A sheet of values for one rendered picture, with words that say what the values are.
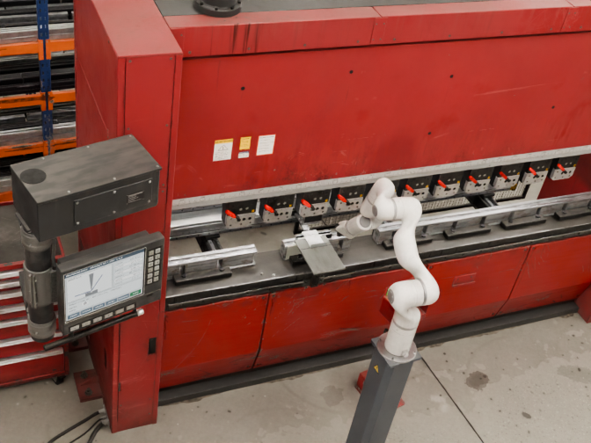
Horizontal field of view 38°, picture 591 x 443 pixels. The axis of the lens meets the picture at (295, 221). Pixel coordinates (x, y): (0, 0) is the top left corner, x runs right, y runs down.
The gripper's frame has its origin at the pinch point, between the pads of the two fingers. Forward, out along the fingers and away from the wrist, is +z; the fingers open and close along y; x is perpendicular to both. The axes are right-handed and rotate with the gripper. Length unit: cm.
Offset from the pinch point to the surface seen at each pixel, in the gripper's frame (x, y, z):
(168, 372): 101, 32, 55
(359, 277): 7.9, -26.4, 18.6
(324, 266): 22.4, 0.2, -6.2
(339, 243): -2.1, -6.8, 18.1
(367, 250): -7.0, -22.2, 15.7
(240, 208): 25, 54, -17
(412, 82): -59, 22, -66
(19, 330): 122, 110, 51
